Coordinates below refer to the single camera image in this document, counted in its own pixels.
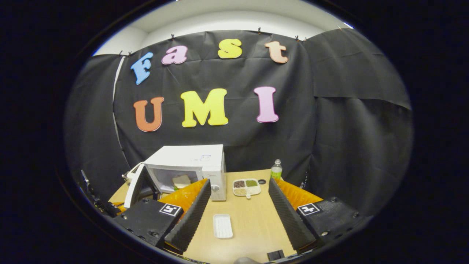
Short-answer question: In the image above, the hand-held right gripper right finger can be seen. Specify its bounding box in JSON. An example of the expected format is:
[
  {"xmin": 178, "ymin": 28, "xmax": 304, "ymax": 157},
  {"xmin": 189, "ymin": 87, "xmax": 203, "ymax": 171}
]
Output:
[{"xmin": 268, "ymin": 177, "xmax": 361, "ymax": 254}]

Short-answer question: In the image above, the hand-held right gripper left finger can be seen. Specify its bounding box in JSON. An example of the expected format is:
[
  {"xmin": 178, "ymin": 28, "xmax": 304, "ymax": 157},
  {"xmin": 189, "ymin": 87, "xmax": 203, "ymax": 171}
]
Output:
[{"xmin": 112, "ymin": 179, "xmax": 212, "ymax": 253}]

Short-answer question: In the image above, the sandwich with lettuce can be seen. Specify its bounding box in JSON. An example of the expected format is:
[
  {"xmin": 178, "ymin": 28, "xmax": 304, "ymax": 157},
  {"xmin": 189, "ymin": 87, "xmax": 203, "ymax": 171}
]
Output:
[{"xmin": 172, "ymin": 175, "xmax": 192, "ymax": 190}]

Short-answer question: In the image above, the white microwave oven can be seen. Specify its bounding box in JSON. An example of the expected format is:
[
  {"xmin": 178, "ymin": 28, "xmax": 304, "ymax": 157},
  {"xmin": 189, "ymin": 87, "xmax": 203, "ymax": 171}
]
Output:
[{"xmin": 124, "ymin": 144, "xmax": 227, "ymax": 209}]

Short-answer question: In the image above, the white rectangular plate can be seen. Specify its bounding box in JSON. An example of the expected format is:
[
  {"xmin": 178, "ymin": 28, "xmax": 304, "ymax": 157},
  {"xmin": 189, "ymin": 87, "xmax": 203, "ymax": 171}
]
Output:
[{"xmin": 213, "ymin": 214, "xmax": 233, "ymax": 239}]

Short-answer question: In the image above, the white toaster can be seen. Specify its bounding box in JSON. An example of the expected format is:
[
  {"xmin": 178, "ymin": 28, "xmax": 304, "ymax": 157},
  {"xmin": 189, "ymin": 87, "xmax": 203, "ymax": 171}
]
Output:
[{"xmin": 122, "ymin": 164, "xmax": 144, "ymax": 183}]

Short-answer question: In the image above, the green drink bottle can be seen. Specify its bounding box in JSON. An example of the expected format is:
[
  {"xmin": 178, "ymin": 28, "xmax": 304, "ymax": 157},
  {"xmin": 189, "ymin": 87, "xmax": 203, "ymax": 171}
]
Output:
[{"xmin": 270, "ymin": 159, "xmax": 283, "ymax": 180}]

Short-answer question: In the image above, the divided dish of grains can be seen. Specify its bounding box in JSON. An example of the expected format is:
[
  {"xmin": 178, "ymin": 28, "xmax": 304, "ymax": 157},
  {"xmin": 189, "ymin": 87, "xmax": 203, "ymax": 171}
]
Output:
[{"xmin": 233, "ymin": 178, "xmax": 262, "ymax": 199}]

